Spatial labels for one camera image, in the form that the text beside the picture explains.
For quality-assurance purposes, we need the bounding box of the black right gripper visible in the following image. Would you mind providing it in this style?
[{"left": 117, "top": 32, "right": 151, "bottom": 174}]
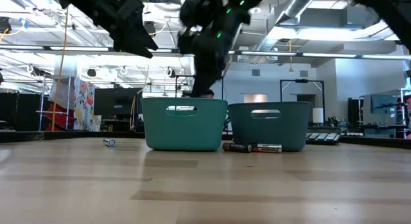
[{"left": 177, "top": 24, "right": 238, "bottom": 98}]

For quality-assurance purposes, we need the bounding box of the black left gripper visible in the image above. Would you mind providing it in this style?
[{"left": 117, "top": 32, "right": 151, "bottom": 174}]
[{"left": 86, "top": 0, "right": 159, "bottom": 60}]

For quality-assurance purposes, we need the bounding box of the bright teal plastic bin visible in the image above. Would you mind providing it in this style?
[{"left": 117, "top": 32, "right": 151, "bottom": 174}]
[{"left": 140, "top": 97, "right": 229, "bottom": 152}]

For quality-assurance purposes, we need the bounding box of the copper black Duracell battery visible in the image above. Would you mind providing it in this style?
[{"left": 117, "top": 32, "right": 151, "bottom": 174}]
[{"left": 222, "top": 142, "right": 252, "bottom": 153}]

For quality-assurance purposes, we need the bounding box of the dark blue-teal plastic bin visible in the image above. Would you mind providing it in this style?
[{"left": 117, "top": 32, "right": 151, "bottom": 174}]
[{"left": 227, "top": 101, "right": 311, "bottom": 153}]

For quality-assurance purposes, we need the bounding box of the silver black Energizer battery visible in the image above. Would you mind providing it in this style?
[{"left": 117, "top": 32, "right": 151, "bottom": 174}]
[{"left": 250, "top": 143, "right": 283, "bottom": 154}]

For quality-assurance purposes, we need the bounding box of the person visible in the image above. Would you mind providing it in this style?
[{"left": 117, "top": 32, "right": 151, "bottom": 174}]
[{"left": 181, "top": 89, "right": 215, "bottom": 99}]

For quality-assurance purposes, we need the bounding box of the black monitor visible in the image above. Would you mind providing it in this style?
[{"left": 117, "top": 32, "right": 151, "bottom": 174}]
[{"left": 93, "top": 87, "right": 144, "bottom": 121}]

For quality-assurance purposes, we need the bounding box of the floral cloth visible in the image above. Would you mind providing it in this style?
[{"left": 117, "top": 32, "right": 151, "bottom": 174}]
[{"left": 73, "top": 76, "right": 102, "bottom": 132}]

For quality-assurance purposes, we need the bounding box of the bright ceiling light panel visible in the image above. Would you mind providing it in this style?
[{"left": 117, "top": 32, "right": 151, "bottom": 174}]
[{"left": 266, "top": 26, "right": 341, "bottom": 42}]

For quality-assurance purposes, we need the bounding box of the red cloth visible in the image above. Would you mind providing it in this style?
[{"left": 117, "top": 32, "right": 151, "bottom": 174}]
[{"left": 44, "top": 101, "right": 76, "bottom": 132}]

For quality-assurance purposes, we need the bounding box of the metal rack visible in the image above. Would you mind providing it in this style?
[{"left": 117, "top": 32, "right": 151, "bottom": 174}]
[{"left": 35, "top": 74, "right": 71, "bottom": 132}]

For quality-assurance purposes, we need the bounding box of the white cylinder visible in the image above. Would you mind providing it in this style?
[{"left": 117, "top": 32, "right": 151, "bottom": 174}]
[{"left": 312, "top": 107, "right": 324, "bottom": 124}]

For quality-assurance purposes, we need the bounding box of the black partition panel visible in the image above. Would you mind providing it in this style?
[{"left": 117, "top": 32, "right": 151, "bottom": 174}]
[{"left": 0, "top": 92, "right": 44, "bottom": 132}]

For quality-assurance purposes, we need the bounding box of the black computer tower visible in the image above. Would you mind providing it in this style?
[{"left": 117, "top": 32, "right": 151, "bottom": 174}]
[{"left": 347, "top": 98, "right": 364, "bottom": 128}]

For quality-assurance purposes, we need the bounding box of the grey blue monitor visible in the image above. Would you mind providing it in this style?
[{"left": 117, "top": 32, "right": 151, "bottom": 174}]
[{"left": 362, "top": 94, "right": 399, "bottom": 128}]

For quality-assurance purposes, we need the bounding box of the yellow hanging cord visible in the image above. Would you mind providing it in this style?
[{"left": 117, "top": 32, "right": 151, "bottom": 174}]
[{"left": 288, "top": 39, "right": 295, "bottom": 73}]

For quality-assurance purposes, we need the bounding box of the ceiling light rail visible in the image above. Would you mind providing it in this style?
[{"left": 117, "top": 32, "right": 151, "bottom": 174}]
[{"left": 0, "top": 44, "right": 411, "bottom": 61}]

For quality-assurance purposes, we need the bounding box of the yellow vertical cable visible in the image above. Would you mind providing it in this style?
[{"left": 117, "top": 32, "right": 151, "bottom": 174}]
[{"left": 51, "top": 15, "right": 69, "bottom": 132}]

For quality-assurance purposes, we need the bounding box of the black stand frame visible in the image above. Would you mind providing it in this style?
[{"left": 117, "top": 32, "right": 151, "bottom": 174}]
[{"left": 279, "top": 78, "right": 325, "bottom": 99}]

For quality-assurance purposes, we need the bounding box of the silver slanted ventilation duct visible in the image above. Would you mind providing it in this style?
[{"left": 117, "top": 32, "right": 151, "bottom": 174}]
[{"left": 253, "top": 0, "right": 319, "bottom": 63}]

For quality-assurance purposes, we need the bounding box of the black aluminium table frame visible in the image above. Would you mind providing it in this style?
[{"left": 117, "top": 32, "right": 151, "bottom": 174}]
[{"left": 0, "top": 130, "right": 411, "bottom": 145}]

